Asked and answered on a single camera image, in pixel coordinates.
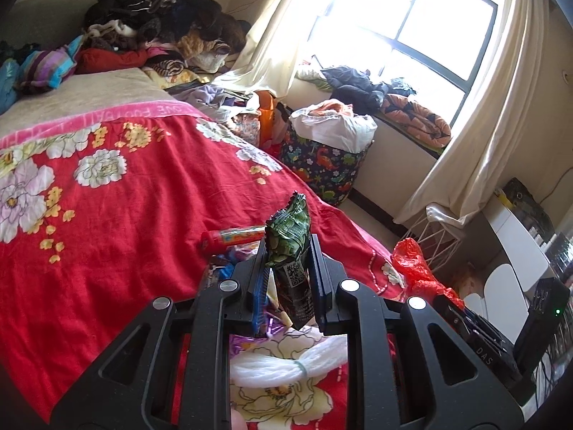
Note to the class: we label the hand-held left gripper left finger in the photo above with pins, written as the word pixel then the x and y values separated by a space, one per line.
pixel 259 309

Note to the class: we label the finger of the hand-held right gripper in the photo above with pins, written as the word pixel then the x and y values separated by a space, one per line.
pixel 450 307

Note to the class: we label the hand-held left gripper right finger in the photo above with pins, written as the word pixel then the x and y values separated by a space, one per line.
pixel 318 277

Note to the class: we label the purple foil wrapper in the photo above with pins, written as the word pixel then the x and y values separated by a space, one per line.
pixel 250 338

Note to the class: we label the green snack packet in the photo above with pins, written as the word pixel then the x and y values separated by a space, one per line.
pixel 288 233

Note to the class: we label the red plastic bag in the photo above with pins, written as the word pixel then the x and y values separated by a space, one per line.
pixel 412 264

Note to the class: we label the white foam net bundle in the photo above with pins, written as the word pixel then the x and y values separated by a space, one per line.
pixel 286 363

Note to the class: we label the white rounded cabinet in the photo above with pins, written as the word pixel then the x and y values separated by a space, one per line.
pixel 506 291

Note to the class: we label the colourful snack wrapper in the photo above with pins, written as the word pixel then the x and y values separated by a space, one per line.
pixel 228 266

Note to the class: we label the desk organiser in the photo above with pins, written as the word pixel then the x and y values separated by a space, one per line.
pixel 557 251

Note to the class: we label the red tube packet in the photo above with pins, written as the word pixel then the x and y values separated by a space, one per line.
pixel 232 236

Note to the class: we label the white desk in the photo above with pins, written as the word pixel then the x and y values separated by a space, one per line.
pixel 515 237

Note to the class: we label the dinosaur print laundry basket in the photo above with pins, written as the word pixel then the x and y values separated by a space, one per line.
pixel 322 165

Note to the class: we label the camouflage bag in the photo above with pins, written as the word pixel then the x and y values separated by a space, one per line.
pixel 526 201

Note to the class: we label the red floral blanket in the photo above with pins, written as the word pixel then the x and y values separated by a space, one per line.
pixel 134 242

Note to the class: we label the white cloth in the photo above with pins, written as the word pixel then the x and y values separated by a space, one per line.
pixel 340 130

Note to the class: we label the floral fabric bag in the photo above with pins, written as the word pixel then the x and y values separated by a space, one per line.
pixel 248 127

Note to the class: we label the orange bag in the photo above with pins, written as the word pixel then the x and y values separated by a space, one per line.
pixel 266 112

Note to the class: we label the orange patterned blanket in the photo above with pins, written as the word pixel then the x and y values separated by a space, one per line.
pixel 416 118

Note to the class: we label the cream curtain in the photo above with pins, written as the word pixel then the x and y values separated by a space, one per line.
pixel 268 45
pixel 488 121

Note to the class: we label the dark jacket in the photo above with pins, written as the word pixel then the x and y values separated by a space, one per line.
pixel 358 89

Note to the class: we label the green patterned cloth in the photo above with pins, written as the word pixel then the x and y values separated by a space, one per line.
pixel 311 76

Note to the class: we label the lilac cloth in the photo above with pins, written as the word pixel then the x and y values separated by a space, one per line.
pixel 201 96

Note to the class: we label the window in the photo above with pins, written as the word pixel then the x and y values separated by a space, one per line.
pixel 447 36

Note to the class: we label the beige blanket with pink border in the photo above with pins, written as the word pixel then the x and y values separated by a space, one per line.
pixel 80 94

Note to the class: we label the pile of clothes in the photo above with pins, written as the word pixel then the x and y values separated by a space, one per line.
pixel 170 13

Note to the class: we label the striped pillow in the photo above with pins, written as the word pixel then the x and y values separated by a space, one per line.
pixel 44 67

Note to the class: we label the blue cloth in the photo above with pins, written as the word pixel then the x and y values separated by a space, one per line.
pixel 6 87

